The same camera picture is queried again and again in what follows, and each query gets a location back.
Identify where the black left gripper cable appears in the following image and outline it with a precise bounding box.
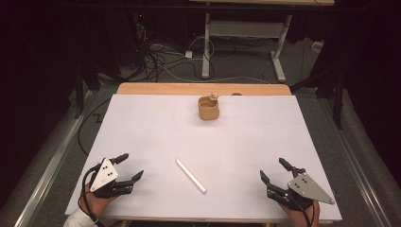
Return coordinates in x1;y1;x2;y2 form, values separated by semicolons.
80;164;107;227

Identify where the bundle of black cables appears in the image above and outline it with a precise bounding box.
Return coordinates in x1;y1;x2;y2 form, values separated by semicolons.
131;12;221;83

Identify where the black metal stand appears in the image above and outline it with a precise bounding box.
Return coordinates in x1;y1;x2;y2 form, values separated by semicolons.
73;59;102;120
289;61;346;131

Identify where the white floor cable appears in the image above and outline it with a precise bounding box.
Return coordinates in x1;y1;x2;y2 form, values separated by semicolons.
148;37;272;85

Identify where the white metal desk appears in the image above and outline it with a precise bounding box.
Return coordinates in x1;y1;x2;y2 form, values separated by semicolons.
188;0;336;84

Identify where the person's right hand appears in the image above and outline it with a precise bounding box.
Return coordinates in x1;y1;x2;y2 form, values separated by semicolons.
278;200;322;227

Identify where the aluminium floor rail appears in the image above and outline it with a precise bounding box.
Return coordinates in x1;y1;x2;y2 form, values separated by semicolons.
316;94;394;227
13;89;99;227

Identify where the black floor cable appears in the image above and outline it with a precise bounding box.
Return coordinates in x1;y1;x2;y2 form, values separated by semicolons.
77;96;113;157

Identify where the white stick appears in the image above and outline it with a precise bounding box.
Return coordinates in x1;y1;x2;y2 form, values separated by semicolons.
175;158;208;194

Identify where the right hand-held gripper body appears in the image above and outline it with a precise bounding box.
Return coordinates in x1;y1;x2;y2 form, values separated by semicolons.
266;171;336;212

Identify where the white sleeve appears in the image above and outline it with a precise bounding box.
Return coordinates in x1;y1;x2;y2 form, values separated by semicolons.
62;207;99;227

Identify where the white table cover sheet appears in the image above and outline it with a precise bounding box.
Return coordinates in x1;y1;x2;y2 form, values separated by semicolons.
64;94;343;221

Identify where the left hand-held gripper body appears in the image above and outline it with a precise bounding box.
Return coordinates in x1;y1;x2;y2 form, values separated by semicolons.
89;157;135;200

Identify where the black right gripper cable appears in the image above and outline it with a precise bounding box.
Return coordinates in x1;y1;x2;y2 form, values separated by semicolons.
296;200;317;227

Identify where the brown round holder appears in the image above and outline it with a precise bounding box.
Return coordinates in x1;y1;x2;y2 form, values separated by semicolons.
197;96;221;122

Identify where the person's left hand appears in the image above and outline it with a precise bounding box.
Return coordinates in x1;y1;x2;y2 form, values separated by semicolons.
78;183;111;218

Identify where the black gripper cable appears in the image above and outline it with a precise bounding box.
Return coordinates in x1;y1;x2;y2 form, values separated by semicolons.
80;164;107;227
296;200;317;227

